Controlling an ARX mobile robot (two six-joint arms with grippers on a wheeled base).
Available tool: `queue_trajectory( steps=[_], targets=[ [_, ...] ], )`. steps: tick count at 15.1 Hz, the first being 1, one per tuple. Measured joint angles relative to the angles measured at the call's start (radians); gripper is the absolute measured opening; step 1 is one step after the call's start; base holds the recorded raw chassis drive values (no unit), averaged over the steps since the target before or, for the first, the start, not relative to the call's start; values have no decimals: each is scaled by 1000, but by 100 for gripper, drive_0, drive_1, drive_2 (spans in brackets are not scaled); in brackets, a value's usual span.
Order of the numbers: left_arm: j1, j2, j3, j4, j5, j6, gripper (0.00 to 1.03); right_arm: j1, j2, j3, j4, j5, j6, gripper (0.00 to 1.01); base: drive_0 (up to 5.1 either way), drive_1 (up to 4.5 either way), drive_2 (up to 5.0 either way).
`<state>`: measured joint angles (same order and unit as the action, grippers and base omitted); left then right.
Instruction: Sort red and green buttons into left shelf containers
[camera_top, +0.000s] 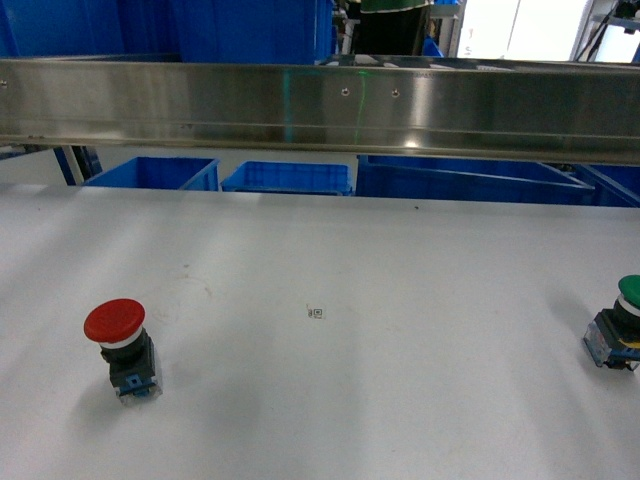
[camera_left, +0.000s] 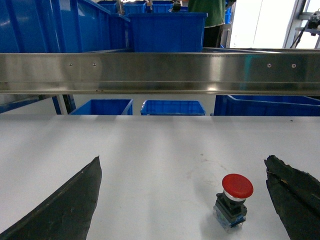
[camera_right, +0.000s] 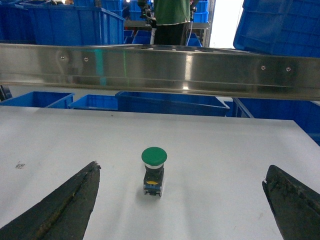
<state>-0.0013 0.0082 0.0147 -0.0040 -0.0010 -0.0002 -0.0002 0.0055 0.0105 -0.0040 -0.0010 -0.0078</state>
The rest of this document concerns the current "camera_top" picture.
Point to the green mushroom push button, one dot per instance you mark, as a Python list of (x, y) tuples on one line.
[(612, 337)]

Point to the large blue crate upper shelf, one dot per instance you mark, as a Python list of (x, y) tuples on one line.
[(254, 32)]

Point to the small printed marker sticker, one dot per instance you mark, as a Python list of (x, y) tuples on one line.
[(316, 310)]

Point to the blue ribbed crate middle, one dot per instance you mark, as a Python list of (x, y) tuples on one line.
[(290, 178)]

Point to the large blue bin right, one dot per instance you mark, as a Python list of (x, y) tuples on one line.
[(469, 180)]

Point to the small blue bin left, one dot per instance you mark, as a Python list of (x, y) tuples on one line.
[(161, 173)]

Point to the red mushroom push button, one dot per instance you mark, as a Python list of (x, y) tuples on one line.
[(117, 326)]

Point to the stainless steel shelf rail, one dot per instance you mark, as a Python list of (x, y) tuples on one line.
[(407, 106)]

